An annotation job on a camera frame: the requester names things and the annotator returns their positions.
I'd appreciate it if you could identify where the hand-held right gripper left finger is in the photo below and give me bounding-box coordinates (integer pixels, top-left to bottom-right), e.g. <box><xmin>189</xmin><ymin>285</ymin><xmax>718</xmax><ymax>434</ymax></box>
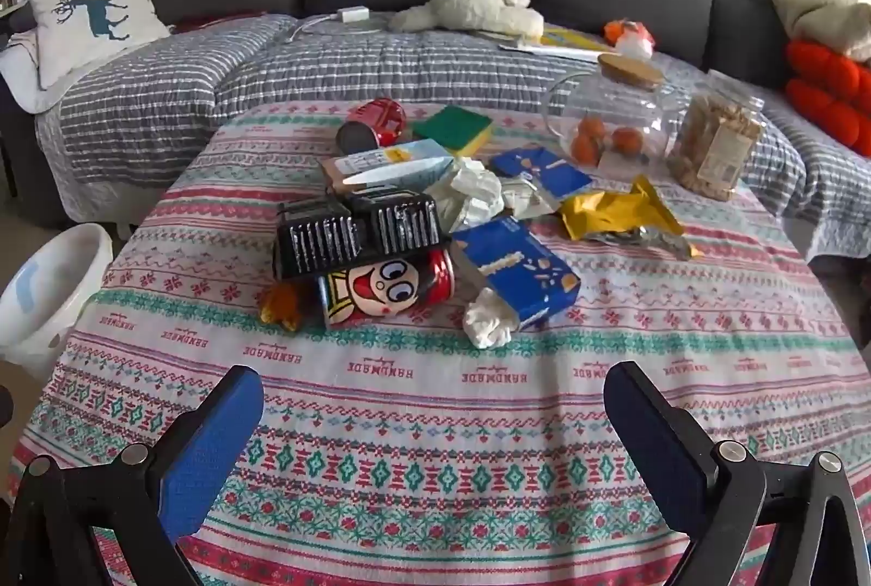
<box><xmin>0</xmin><ymin>364</ymin><xmax>265</xmax><ymax>586</ymax></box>

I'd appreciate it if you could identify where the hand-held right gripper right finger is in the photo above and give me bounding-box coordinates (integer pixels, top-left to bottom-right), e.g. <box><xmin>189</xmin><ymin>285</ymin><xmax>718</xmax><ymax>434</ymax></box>
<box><xmin>603</xmin><ymin>361</ymin><xmax>871</xmax><ymax>586</ymax></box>

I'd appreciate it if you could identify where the orange candy wrapper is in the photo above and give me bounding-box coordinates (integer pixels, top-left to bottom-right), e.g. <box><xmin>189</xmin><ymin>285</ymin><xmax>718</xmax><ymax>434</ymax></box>
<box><xmin>259</xmin><ymin>283</ymin><xmax>304</xmax><ymax>332</ymax></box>

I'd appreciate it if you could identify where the small white tissue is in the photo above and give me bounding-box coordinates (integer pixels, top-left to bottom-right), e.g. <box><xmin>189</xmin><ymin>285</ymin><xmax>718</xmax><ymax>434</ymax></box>
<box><xmin>463</xmin><ymin>286</ymin><xmax>522</xmax><ymax>350</ymax></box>

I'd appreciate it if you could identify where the white plastic bin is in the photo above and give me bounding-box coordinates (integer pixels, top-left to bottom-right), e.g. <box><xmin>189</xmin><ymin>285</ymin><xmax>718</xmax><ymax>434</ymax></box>
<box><xmin>0</xmin><ymin>223</ymin><xmax>114</xmax><ymax>365</ymax></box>

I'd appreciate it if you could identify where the blue cardboard box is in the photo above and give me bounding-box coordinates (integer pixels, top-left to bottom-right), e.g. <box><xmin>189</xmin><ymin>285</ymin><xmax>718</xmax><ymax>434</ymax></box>
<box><xmin>450</xmin><ymin>216</ymin><xmax>581</xmax><ymax>332</ymax></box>

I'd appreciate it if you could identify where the yellow snack wrapper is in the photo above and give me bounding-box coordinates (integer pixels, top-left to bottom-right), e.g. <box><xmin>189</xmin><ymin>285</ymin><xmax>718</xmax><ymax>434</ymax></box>
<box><xmin>558</xmin><ymin>175</ymin><xmax>702</xmax><ymax>260</ymax></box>

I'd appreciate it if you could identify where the red cartoon face can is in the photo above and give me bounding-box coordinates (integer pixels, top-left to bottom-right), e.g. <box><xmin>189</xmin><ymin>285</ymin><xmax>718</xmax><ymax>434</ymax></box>
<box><xmin>314</xmin><ymin>249</ymin><xmax>457</xmax><ymax>329</ymax></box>

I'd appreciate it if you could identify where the black ribbed plastic tray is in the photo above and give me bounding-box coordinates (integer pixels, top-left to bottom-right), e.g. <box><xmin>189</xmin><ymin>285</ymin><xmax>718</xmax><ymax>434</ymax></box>
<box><xmin>272</xmin><ymin>187</ymin><xmax>453</xmax><ymax>280</ymax></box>

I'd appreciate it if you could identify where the large white tissue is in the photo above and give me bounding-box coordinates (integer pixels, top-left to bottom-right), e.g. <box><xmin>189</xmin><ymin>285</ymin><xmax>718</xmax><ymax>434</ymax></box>
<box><xmin>425</xmin><ymin>157</ymin><xmax>505</xmax><ymax>233</ymax></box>

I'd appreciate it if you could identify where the patterned red green tablecloth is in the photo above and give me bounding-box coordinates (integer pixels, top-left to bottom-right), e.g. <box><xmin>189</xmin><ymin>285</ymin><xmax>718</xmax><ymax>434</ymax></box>
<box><xmin>14</xmin><ymin>99</ymin><xmax>871</xmax><ymax>586</ymax></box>

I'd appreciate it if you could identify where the silver grey wrapper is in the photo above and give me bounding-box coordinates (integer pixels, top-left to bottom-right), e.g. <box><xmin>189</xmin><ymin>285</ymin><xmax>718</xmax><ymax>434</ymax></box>
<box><xmin>500</xmin><ymin>174</ymin><xmax>559</xmax><ymax>219</ymax></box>

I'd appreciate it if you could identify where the blue snack packet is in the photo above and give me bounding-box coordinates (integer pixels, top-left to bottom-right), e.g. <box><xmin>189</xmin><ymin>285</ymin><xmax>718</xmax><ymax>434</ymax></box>
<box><xmin>490</xmin><ymin>145</ymin><xmax>593</xmax><ymax>199</ymax></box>

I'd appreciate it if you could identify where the light blue drink carton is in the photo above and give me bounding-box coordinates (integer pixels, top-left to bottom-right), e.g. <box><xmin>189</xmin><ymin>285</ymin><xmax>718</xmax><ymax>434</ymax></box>
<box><xmin>320</xmin><ymin>140</ymin><xmax>453</xmax><ymax>199</ymax></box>

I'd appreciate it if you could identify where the glass jar with cork lid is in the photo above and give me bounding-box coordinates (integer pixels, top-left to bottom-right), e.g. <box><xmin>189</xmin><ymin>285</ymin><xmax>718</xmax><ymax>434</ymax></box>
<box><xmin>548</xmin><ymin>53</ymin><xmax>688</xmax><ymax>168</ymax></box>

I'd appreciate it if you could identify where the grey striped quilt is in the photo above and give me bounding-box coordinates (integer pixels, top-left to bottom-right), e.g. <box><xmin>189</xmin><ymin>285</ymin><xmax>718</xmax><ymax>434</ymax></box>
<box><xmin>34</xmin><ymin>10</ymin><xmax>871</xmax><ymax>260</ymax></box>

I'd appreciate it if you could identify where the green yellow sponge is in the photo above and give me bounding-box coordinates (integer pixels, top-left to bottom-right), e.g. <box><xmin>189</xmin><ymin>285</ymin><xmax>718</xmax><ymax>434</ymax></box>
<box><xmin>412</xmin><ymin>106</ymin><xmax>494</xmax><ymax>158</ymax></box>

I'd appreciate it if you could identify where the plain red can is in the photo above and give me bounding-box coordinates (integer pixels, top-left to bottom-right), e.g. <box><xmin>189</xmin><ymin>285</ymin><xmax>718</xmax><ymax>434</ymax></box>
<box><xmin>336</xmin><ymin>97</ymin><xmax>408</xmax><ymax>155</ymax></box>

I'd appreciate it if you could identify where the orange cushion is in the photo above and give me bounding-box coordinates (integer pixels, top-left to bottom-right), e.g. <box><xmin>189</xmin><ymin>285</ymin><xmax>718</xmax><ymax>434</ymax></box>
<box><xmin>782</xmin><ymin>38</ymin><xmax>871</xmax><ymax>158</ymax></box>

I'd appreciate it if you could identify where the yellow book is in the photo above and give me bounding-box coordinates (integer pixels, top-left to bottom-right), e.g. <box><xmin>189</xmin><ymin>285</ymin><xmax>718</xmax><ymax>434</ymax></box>
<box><xmin>500</xmin><ymin>28</ymin><xmax>614</xmax><ymax>57</ymax></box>

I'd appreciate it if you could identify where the white cloth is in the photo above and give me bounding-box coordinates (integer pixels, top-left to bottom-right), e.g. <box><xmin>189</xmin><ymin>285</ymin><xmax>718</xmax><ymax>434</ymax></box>
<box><xmin>0</xmin><ymin>31</ymin><xmax>83</xmax><ymax>114</ymax></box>

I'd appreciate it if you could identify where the white deer print pillow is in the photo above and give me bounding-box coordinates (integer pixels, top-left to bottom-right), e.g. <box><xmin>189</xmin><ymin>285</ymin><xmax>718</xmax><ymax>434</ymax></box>
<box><xmin>27</xmin><ymin>0</ymin><xmax>171</xmax><ymax>90</ymax></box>

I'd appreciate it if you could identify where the beige blanket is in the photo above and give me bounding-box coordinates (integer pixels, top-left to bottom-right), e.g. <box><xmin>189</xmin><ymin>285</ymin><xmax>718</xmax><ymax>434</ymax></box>
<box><xmin>772</xmin><ymin>0</ymin><xmax>871</xmax><ymax>63</ymax></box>

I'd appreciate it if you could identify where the white plush toy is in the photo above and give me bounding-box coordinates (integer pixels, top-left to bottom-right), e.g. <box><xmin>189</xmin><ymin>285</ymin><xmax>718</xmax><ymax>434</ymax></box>
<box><xmin>391</xmin><ymin>0</ymin><xmax>545</xmax><ymax>39</ymax></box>

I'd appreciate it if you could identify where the white cable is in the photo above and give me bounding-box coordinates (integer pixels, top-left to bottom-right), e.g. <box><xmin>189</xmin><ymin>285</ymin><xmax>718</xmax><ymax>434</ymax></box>
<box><xmin>289</xmin><ymin>14</ymin><xmax>341</xmax><ymax>42</ymax></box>

